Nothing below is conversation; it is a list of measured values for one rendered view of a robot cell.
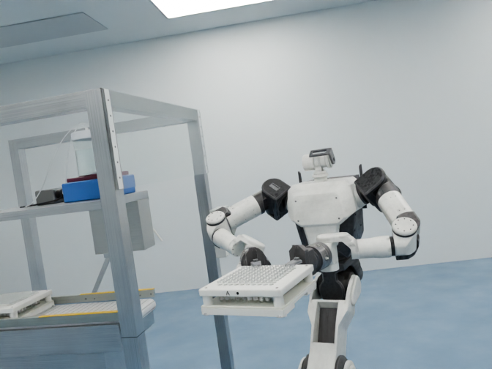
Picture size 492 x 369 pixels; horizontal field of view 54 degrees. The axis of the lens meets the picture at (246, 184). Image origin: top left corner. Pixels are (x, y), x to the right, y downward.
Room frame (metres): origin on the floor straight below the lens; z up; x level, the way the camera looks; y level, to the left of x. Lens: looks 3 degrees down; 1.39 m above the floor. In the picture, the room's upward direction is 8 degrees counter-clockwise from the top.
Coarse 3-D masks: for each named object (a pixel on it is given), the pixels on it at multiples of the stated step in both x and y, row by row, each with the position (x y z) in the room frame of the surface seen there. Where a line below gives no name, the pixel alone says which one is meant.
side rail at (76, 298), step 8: (56, 296) 2.05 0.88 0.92; (64, 296) 2.03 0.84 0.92; (72, 296) 2.02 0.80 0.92; (80, 296) 2.01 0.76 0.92; (88, 296) 2.00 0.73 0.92; (96, 296) 1.99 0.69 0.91; (104, 296) 1.98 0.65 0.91; (112, 296) 1.98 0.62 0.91; (144, 296) 1.94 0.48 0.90; (152, 296) 1.93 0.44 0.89
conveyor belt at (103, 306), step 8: (72, 304) 2.02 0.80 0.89; (80, 304) 2.00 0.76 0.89; (88, 304) 1.98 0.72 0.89; (96, 304) 1.96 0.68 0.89; (104, 304) 1.95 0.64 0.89; (112, 304) 1.93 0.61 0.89; (144, 304) 1.87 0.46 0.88; (152, 304) 1.91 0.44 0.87; (48, 312) 1.94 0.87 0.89; (56, 312) 1.92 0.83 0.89; (64, 312) 1.90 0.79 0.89; (72, 312) 1.89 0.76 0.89; (80, 312) 1.87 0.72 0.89; (88, 312) 1.86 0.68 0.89; (144, 312) 1.83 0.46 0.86; (0, 328) 1.81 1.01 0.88; (8, 328) 1.80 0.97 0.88; (16, 328) 1.79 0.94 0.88; (24, 328) 1.78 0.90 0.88
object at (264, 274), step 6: (246, 270) 1.39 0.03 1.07; (252, 270) 1.37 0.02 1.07; (258, 270) 1.37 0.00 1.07; (264, 270) 1.36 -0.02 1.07; (270, 270) 1.34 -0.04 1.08; (276, 270) 1.33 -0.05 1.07; (282, 270) 1.32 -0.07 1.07; (234, 276) 1.33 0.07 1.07; (240, 276) 1.33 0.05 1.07; (246, 276) 1.32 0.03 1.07; (252, 276) 1.31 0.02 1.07; (258, 276) 1.32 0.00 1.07; (264, 276) 1.31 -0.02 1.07; (270, 276) 1.30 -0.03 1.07; (276, 276) 1.29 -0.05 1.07
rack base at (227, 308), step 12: (300, 288) 1.31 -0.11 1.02; (312, 288) 1.35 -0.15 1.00; (216, 300) 1.31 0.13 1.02; (264, 300) 1.25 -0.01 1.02; (288, 300) 1.22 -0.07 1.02; (204, 312) 1.28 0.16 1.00; (216, 312) 1.26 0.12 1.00; (228, 312) 1.24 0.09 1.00; (240, 312) 1.23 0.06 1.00; (252, 312) 1.21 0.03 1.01; (264, 312) 1.19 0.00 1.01; (276, 312) 1.18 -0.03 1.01; (288, 312) 1.20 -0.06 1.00
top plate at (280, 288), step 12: (312, 264) 1.38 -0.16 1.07; (288, 276) 1.28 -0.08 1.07; (300, 276) 1.29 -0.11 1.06; (204, 288) 1.28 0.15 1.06; (216, 288) 1.26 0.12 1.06; (228, 288) 1.25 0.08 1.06; (240, 288) 1.23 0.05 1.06; (252, 288) 1.21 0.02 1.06; (264, 288) 1.20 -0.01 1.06; (276, 288) 1.18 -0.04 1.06; (288, 288) 1.21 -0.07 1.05
